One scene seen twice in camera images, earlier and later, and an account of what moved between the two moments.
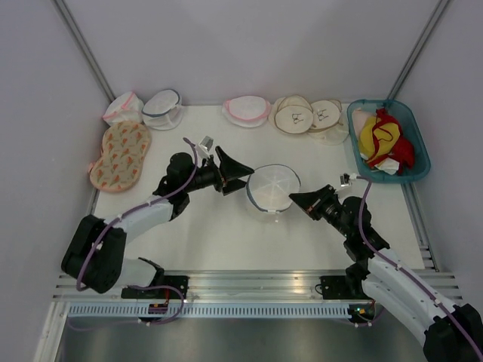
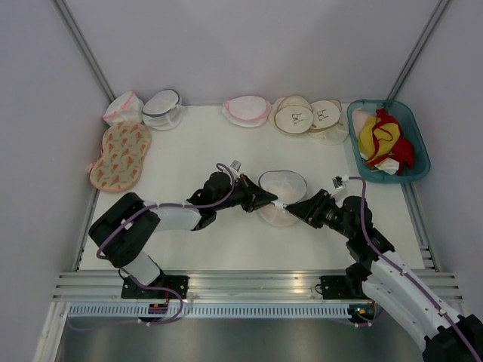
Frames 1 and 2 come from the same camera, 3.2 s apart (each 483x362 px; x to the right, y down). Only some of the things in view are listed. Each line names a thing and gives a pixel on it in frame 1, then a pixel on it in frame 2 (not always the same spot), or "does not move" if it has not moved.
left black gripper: (229, 169) to (256, 197)
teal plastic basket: (422, 162) does not move
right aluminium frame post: (418, 50) does not move
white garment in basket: (388, 165) does not move
